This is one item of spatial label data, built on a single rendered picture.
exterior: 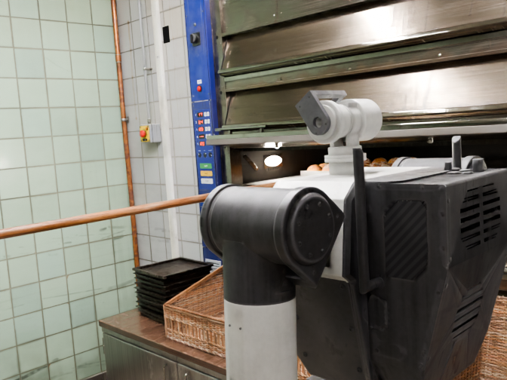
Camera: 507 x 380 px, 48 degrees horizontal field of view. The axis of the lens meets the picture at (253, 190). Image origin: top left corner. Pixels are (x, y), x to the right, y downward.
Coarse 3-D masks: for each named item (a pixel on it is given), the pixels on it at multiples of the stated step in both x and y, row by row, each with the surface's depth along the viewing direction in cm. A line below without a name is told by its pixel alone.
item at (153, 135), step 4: (144, 124) 309; (148, 124) 306; (152, 124) 306; (156, 124) 308; (140, 128) 311; (144, 128) 308; (148, 128) 306; (152, 128) 307; (156, 128) 308; (148, 132) 306; (152, 132) 307; (156, 132) 308; (160, 132) 310; (148, 136) 307; (152, 136) 307; (156, 136) 308; (160, 136) 310; (140, 140) 312; (144, 140) 310; (148, 140) 307; (152, 140) 307; (156, 140) 308; (160, 140) 310
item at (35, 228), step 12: (144, 204) 200; (156, 204) 202; (168, 204) 206; (180, 204) 210; (72, 216) 181; (84, 216) 183; (96, 216) 186; (108, 216) 189; (120, 216) 192; (12, 228) 167; (24, 228) 169; (36, 228) 172; (48, 228) 174
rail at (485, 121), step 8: (464, 120) 174; (472, 120) 172; (480, 120) 170; (488, 120) 168; (496, 120) 167; (504, 120) 165; (384, 128) 194; (392, 128) 191; (400, 128) 189; (408, 128) 187; (416, 128) 185; (208, 136) 260; (216, 136) 256; (224, 136) 252; (232, 136) 248; (240, 136) 245; (248, 136) 241; (256, 136) 238; (264, 136) 235
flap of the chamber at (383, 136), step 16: (432, 128) 181; (448, 128) 177; (464, 128) 174; (480, 128) 170; (496, 128) 167; (208, 144) 260; (224, 144) 252; (240, 144) 248; (256, 144) 245; (272, 144) 242; (288, 144) 238; (304, 144) 236; (320, 144) 233
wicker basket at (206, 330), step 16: (192, 288) 250; (208, 288) 257; (176, 304) 244; (192, 304) 251; (208, 304) 258; (176, 320) 235; (192, 320) 227; (208, 320) 220; (224, 320) 213; (176, 336) 237; (192, 336) 228; (208, 336) 222; (224, 336) 236; (208, 352) 222; (224, 352) 216
